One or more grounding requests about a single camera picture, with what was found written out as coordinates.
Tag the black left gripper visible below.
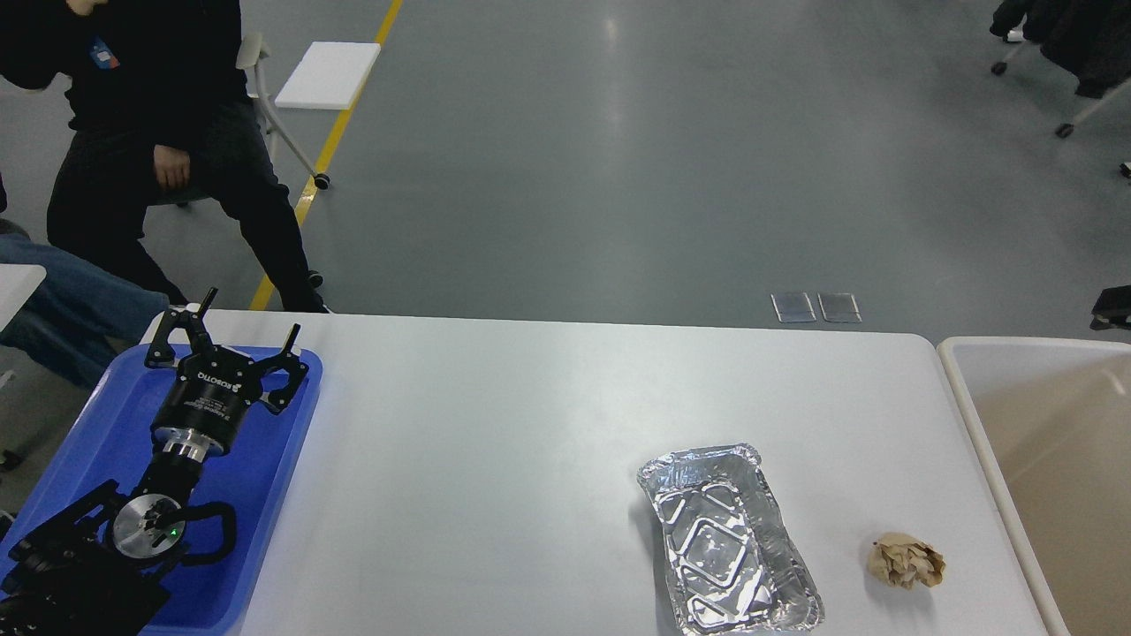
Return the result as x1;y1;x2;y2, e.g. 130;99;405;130
143;287;310;458

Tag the aluminium foil tray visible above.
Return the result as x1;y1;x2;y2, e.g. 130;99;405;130
634;442;824;635

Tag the crumpled brown paper ball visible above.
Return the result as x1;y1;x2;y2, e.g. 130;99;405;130
866;532;946;588

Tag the person in blue jeans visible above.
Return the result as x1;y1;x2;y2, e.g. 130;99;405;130
1;220;170;390

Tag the right floor plate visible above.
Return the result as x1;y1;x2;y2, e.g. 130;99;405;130
817;292;863;323

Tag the person in black clothes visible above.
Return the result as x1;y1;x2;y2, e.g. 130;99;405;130
3;1;326;313

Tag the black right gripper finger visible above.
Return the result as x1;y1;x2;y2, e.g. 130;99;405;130
1089;285;1131;330

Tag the left floor plate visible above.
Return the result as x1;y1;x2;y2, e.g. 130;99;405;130
770;292;815;323

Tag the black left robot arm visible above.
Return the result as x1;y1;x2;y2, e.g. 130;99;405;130
3;296;322;635

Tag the blue plastic tray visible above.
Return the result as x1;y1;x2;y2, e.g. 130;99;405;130
3;345;323;635

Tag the floor plate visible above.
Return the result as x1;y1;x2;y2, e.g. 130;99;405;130
817;292;863;323
770;292;815;323

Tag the chair with dark jacket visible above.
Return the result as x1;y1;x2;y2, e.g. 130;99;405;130
990;1;1130;140

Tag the white side table corner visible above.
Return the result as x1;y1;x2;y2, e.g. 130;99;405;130
0;264;46;329

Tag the white office chair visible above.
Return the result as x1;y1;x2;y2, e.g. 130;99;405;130
150;32;383;210

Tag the beige plastic bin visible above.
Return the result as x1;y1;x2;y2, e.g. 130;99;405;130
936;337;1130;635

